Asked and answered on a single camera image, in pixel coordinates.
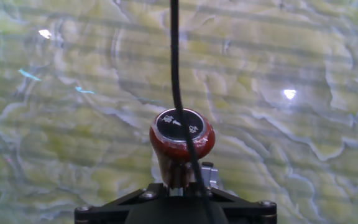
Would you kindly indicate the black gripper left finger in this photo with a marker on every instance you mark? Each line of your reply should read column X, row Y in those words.
column 104, row 214

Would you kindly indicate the green marble pattern mat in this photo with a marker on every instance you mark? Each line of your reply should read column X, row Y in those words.
column 275, row 130

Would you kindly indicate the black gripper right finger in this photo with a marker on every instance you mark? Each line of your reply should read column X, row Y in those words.
column 250, row 214

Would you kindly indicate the grey metal lever base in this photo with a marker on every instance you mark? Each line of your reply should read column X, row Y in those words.
column 211, row 175

